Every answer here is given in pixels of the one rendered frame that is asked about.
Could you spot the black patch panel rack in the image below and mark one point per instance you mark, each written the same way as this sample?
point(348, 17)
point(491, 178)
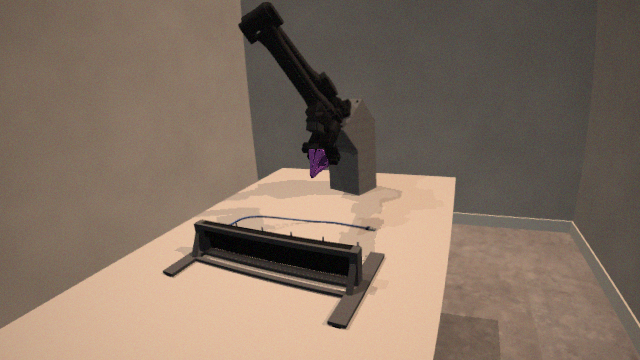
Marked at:
point(316, 249)

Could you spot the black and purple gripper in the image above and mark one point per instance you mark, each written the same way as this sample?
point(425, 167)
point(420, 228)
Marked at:
point(327, 155)

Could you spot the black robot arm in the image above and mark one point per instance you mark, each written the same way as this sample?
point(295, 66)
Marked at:
point(311, 85)

